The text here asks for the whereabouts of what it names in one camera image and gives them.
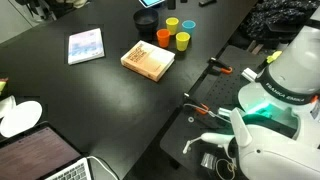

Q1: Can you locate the silver laptop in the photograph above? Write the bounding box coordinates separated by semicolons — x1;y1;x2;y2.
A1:
0;121;94;180

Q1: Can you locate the yellow green package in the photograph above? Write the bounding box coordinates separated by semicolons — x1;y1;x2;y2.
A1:
0;78;9;98

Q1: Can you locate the yellow handled tool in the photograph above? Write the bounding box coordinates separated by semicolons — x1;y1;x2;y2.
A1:
265;50;283;65

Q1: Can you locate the white cable with plug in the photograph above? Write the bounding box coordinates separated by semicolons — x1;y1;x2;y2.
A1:
182;137;205;155

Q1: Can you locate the blue plastic cup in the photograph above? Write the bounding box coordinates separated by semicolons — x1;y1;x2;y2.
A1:
181;19;197;36

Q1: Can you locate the tan rubber band loop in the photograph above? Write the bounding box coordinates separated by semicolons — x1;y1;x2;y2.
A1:
215;157;238;178

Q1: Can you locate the small black device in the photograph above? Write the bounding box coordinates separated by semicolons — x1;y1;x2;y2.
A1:
198;0;218;7

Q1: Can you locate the small clear screw bag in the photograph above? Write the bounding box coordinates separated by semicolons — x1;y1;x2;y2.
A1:
200;152;217;170

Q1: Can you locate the black perforated mounting board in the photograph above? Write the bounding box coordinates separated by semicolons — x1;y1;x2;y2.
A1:
159;44;278;180

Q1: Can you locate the orange plastic cup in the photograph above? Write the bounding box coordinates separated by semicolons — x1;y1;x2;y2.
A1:
156;28;171;49

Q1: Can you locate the white napkin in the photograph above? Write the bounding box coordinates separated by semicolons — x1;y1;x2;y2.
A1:
0;94;17;118

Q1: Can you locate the yellow plastic cup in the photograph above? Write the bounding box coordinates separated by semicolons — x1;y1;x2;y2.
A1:
175;31;191;52
165;17;180;36

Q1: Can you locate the silver metal cylinder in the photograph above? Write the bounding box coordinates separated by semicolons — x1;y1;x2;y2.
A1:
217;107;233;119

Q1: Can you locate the black bowl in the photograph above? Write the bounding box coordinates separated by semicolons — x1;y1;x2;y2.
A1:
132;8;160;33

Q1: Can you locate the white plate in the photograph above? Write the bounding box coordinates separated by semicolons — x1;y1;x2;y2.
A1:
0;100;44;139

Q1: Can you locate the black fuzzy jacket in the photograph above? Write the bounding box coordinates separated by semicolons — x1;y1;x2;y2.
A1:
239;0;320;42

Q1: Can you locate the white and blue book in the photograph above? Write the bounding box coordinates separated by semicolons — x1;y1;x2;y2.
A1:
67;27;106;66

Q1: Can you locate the black office chair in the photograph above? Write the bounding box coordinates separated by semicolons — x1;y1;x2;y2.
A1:
14;0;69;22

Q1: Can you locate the white laptop charger cable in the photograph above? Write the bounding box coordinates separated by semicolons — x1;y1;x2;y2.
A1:
87;155;120;180

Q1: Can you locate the black and orange clamp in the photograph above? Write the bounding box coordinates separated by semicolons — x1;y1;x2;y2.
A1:
183;93;211;116
208;57;234;75

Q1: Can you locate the white rectangular block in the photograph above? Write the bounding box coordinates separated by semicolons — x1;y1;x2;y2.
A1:
240;67;258;83

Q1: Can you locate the orange hardcover book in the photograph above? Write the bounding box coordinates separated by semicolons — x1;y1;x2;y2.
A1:
120;40;176;83

